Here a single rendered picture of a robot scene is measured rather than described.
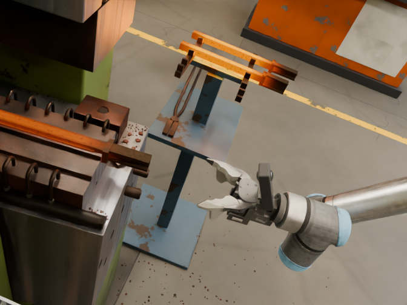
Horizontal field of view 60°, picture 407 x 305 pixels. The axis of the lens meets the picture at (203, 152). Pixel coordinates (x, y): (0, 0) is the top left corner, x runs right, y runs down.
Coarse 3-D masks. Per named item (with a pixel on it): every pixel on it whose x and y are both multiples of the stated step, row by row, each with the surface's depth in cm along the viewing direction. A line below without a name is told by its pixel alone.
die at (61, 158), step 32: (0, 96) 82; (0, 128) 75; (64, 128) 80; (96, 128) 84; (0, 160) 71; (32, 160) 72; (64, 160) 74; (96, 160) 77; (32, 192) 72; (64, 192) 71
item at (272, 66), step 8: (200, 32) 132; (208, 40) 131; (216, 40) 131; (224, 48) 131; (232, 48) 130; (240, 48) 132; (240, 56) 131; (248, 56) 130; (256, 56) 131; (256, 64) 131; (264, 64) 130; (272, 64) 129; (280, 64) 131; (280, 72) 131; (288, 72) 130; (296, 72) 130
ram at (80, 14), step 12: (24, 0) 40; (36, 0) 40; (48, 0) 40; (60, 0) 40; (72, 0) 40; (84, 0) 40; (96, 0) 43; (60, 12) 41; (72, 12) 41; (84, 12) 41
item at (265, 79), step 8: (184, 48) 122; (192, 48) 121; (200, 48) 123; (200, 56) 122; (208, 56) 121; (216, 56) 122; (216, 64) 122; (224, 64) 122; (232, 64) 121; (240, 64) 123; (240, 72) 122; (248, 72) 121; (256, 72) 122; (264, 72) 122; (256, 80) 122; (264, 80) 122; (272, 80) 121; (280, 80) 120; (272, 88) 123; (280, 88) 122
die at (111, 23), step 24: (0, 0) 46; (120, 0) 54; (0, 24) 48; (24, 24) 48; (48, 24) 47; (72, 24) 47; (96, 24) 47; (120, 24) 58; (24, 48) 50; (48, 48) 50; (72, 48) 49; (96, 48) 49
